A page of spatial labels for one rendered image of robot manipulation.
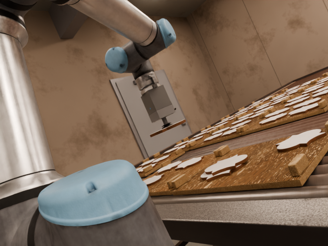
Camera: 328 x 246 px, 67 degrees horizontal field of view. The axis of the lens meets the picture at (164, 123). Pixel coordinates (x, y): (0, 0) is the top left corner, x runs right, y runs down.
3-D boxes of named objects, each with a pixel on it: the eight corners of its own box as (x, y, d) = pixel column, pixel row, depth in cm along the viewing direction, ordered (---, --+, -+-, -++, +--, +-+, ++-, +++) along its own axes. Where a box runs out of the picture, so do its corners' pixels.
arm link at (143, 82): (151, 76, 92) (158, 69, 84) (155, 88, 92) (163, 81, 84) (133, 83, 89) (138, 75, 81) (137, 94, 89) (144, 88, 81)
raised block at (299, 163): (300, 176, 48) (295, 163, 48) (291, 177, 50) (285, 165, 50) (310, 164, 52) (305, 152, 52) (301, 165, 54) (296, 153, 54)
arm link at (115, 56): (125, 34, 70) (144, 39, 79) (98, 54, 74) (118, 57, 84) (137, 59, 69) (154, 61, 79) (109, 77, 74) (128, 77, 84)
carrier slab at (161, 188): (171, 194, 81) (169, 190, 81) (119, 197, 113) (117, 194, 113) (230, 153, 102) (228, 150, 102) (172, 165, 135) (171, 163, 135)
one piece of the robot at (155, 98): (166, 71, 85) (185, 114, 85) (157, 80, 93) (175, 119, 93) (141, 80, 81) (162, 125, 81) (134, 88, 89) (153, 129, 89)
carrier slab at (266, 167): (302, 186, 48) (299, 179, 48) (173, 195, 79) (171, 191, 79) (343, 129, 70) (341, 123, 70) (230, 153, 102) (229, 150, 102)
